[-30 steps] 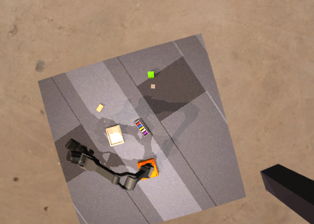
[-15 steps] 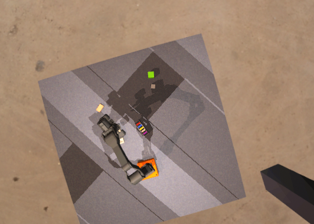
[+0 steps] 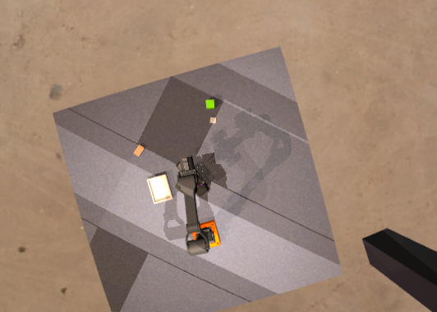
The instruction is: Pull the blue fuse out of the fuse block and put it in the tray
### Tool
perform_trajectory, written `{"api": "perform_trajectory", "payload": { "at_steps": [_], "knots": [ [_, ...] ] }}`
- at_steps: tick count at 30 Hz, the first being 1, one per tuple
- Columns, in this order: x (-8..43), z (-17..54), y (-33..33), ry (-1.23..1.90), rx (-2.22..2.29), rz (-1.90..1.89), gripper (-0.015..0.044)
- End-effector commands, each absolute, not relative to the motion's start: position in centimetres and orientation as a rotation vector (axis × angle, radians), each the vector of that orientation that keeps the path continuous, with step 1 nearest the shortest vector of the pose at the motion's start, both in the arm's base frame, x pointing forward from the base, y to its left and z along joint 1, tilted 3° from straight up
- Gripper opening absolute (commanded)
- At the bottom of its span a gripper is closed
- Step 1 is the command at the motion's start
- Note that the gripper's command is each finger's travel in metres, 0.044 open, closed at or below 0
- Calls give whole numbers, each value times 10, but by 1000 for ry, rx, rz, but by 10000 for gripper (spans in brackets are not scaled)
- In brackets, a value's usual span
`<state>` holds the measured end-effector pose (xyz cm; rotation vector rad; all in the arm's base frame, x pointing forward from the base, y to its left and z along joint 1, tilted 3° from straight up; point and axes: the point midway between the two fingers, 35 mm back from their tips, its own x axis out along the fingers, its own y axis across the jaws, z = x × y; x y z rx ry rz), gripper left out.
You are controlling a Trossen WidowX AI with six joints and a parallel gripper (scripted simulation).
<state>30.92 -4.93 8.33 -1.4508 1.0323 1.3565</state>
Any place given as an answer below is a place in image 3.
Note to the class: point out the small green block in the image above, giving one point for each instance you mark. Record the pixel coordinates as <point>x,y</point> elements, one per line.
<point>210,104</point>

